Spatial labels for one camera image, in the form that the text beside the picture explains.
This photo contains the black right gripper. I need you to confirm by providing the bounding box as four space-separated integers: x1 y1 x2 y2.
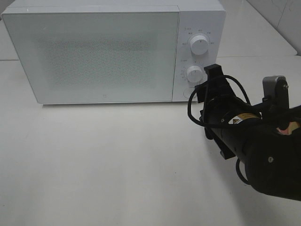
194 64 235 111

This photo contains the round white door button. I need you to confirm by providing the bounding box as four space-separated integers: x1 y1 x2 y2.
183 87 195 99

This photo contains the white microwave door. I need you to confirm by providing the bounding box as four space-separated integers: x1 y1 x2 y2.
3 12 179 104

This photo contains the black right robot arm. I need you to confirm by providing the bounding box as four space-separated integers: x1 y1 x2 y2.
193 64 301 201

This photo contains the lower white timer knob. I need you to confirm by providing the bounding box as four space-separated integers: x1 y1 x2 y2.
186 65 204 83

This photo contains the upper white power knob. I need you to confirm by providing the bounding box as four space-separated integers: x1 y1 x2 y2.
190 34 209 55

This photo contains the white microwave oven body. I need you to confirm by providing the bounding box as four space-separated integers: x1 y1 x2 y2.
1 0 226 102

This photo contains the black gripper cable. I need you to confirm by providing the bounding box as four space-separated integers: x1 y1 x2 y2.
187 74 251 123

